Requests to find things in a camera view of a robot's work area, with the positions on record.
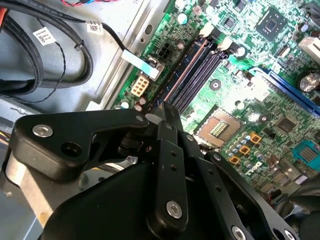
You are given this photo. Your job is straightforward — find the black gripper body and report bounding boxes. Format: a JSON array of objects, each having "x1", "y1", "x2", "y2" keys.
[{"x1": 41, "y1": 162, "x2": 226, "y2": 240}]

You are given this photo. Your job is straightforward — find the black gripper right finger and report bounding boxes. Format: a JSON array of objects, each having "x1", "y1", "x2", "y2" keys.
[{"x1": 172, "y1": 107, "x2": 301, "y2": 240}]

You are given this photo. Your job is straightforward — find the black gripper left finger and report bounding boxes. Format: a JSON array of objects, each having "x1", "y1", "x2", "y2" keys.
[{"x1": 4, "y1": 101, "x2": 190, "y2": 233}]

